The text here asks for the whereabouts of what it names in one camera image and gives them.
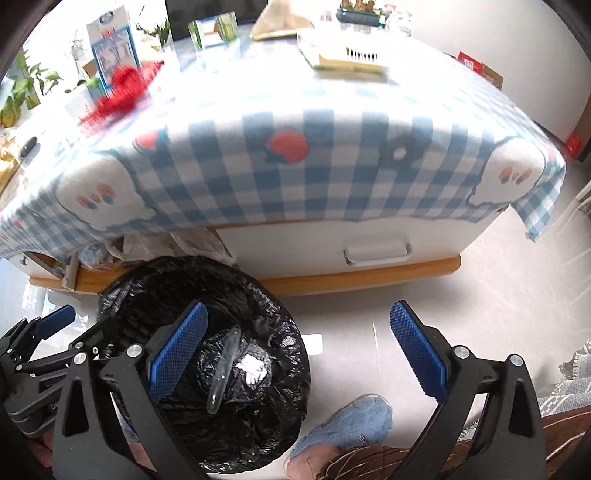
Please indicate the white drawer with knob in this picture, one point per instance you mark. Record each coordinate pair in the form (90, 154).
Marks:
(21, 261)

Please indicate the red and white small box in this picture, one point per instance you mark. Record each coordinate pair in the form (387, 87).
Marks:
(113, 46)

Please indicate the clear plastic bag under table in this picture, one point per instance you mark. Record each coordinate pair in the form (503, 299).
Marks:
(138, 247)

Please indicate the leafy potted plant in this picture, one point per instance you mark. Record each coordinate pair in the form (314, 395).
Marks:
(157, 30)

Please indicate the grey patterned fringed rug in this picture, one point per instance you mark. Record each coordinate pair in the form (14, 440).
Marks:
(572, 378)

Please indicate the white plastic bag under table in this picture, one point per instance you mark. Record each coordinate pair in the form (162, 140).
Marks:
(198, 242)

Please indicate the gold snack packet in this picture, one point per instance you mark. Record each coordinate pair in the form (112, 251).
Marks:
(341, 53)

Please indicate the black monitor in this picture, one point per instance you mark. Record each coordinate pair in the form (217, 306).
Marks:
(184, 8)

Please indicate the large gold foil bag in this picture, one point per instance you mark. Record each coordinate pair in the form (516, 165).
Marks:
(7, 161)

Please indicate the red tinsel garland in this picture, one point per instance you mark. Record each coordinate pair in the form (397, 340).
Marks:
(122, 87)

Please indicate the blue checkered printed tablecloth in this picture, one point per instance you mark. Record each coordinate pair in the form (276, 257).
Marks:
(323, 184)

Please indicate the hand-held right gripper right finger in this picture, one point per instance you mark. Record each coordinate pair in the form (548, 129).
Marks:
(418, 350)

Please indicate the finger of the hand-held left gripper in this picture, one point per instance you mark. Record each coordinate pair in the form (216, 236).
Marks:
(57, 318)
(104, 331)

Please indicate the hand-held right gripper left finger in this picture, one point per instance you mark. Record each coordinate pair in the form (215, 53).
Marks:
(178, 355)

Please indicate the bin with black liner bag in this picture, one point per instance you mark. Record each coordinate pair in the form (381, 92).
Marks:
(258, 415)

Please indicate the green pothos plant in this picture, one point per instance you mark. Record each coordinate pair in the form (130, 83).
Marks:
(23, 92)

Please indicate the black computer mouse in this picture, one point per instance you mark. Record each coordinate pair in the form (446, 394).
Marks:
(27, 145)

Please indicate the green and white box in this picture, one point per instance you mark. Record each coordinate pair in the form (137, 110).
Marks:
(214, 30)

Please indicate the small red object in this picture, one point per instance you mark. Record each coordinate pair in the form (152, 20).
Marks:
(572, 143)

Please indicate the blue fluffy slipper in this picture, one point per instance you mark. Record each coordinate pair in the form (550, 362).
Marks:
(351, 422)

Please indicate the blue plastic bag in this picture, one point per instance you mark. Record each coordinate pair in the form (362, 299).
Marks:
(92, 256)

